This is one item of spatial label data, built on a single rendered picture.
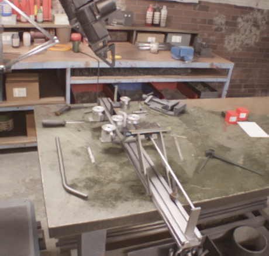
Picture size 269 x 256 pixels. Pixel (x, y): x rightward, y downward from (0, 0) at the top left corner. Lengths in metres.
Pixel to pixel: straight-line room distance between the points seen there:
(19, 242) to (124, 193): 0.83
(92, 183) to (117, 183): 0.08
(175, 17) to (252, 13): 1.10
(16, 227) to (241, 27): 3.38
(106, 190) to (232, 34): 3.28
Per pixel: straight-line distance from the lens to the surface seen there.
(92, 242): 1.00
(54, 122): 1.26
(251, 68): 4.34
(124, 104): 1.44
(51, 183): 0.96
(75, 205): 0.88
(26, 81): 2.55
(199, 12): 3.64
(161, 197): 0.89
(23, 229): 1.69
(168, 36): 3.30
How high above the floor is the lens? 1.48
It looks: 28 degrees down
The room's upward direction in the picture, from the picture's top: 7 degrees clockwise
